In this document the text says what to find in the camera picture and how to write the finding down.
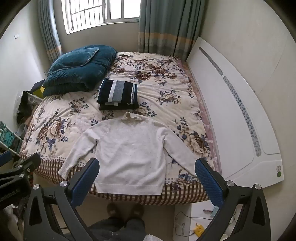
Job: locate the red pen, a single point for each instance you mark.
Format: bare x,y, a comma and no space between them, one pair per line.
207,211

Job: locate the barred window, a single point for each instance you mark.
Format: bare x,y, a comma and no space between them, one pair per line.
99,11

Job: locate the yellow small object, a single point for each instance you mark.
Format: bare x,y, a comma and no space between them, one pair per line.
198,230

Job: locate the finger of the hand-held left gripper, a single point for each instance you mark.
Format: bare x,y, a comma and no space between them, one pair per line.
27,163
4,157

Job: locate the white round sticker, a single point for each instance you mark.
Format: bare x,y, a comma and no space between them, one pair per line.
278,168

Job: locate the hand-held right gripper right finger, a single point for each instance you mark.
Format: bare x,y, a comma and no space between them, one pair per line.
208,183

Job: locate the white nightstand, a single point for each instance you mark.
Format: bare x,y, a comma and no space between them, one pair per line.
185,208

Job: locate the teal curtain narrow strip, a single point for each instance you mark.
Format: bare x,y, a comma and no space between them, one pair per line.
49,30

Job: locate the teal folded quilt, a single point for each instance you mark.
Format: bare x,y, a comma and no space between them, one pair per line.
92,71

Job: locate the green round sticker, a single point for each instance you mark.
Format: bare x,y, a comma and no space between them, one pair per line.
279,174

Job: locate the person's right brown slipper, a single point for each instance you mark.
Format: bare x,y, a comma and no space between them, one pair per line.
137,210

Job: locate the person's dark trousers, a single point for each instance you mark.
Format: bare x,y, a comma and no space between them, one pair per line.
115,228

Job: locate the teal velvet pillow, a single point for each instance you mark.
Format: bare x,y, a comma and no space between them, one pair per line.
71,60

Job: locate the white rack with clutter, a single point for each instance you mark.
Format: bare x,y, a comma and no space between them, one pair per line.
8,139

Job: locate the teal curtain with wide folds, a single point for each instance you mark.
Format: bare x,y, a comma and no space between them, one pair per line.
166,25

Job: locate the black folded garment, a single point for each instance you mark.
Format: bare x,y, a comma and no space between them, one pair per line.
115,107

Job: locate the white fluffy cloth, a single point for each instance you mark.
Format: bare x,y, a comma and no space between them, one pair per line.
151,238

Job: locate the black clothes heap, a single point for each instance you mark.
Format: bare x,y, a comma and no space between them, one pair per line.
24,109

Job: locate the white bed headboard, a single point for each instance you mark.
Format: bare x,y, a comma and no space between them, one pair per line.
231,115

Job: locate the floral blanket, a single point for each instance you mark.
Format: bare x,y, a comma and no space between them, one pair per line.
161,92

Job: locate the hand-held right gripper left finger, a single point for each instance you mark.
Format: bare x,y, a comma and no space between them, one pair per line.
84,183

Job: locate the white knit sweater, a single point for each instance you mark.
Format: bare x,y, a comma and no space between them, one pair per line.
129,157

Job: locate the navy striped folded sweater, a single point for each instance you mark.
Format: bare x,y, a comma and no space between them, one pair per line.
116,91

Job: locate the light blue small box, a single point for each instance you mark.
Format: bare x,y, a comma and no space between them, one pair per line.
215,212

